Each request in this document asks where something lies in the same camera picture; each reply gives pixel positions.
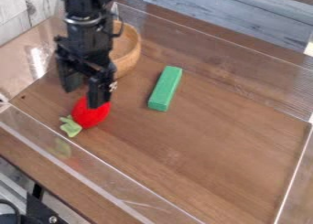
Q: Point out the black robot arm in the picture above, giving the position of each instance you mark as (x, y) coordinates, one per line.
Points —
(88, 9)

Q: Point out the clear acrylic tray enclosure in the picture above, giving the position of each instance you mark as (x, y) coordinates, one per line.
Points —
(223, 159)

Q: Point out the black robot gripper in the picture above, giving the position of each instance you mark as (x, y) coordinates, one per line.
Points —
(82, 57)

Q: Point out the black clamp mount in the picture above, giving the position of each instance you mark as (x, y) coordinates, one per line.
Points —
(37, 212)

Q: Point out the wooden bowl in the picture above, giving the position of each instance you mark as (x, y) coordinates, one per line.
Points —
(125, 50)

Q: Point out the green rectangular block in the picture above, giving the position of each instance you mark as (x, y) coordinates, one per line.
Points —
(164, 88)

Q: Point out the red plush strawberry toy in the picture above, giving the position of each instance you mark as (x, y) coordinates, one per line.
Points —
(82, 117)

